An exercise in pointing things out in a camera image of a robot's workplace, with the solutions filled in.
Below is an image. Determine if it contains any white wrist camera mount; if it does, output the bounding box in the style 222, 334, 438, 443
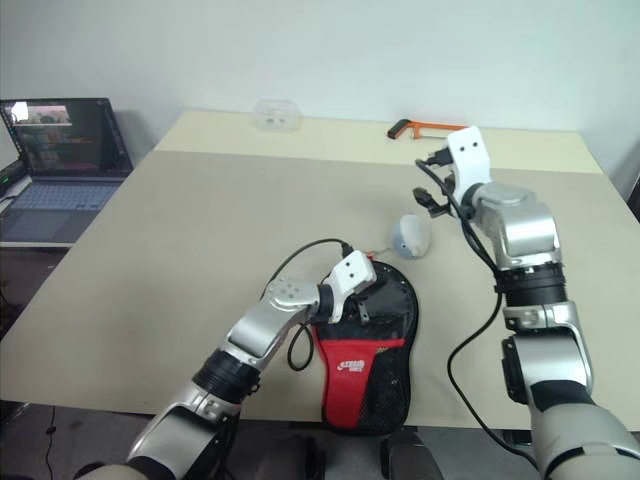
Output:
446, 126, 494, 201
327, 251, 377, 324

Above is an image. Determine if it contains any clear plastic box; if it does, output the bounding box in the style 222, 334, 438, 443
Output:
251, 98, 305, 135

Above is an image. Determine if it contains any thin black floor cable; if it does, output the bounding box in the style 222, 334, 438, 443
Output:
44, 403, 58, 480

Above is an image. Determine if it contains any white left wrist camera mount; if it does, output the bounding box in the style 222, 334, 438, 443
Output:
327, 251, 377, 324

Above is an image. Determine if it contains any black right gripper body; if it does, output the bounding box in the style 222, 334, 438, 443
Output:
438, 166, 460, 215

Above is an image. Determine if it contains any black box device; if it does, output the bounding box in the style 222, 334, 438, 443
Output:
0, 159, 26, 199

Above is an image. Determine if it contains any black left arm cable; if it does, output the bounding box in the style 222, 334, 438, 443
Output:
269, 238, 356, 372

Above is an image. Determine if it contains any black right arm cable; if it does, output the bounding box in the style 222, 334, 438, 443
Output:
414, 148, 539, 464

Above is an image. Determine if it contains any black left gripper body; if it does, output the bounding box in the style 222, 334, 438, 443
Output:
346, 279, 389, 326

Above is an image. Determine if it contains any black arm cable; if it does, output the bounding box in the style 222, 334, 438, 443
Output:
414, 148, 539, 464
269, 238, 356, 372

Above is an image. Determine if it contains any black red mesh paddle case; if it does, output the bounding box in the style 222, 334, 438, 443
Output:
310, 259, 420, 437

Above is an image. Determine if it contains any dark rounded shape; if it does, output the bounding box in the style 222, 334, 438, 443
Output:
379, 428, 444, 480

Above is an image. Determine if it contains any white blue filler ball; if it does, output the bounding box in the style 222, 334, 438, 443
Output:
389, 213, 433, 260

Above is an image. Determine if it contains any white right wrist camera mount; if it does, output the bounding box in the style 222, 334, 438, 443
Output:
446, 126, 494, 201

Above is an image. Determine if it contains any open laptop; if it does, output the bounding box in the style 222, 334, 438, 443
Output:
0, 97, 135, 246

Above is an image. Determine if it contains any dark chair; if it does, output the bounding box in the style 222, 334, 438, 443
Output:
624, 144, 640, 224

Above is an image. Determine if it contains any orange hacksaw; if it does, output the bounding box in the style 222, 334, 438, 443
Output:
386, 118, 469, 144

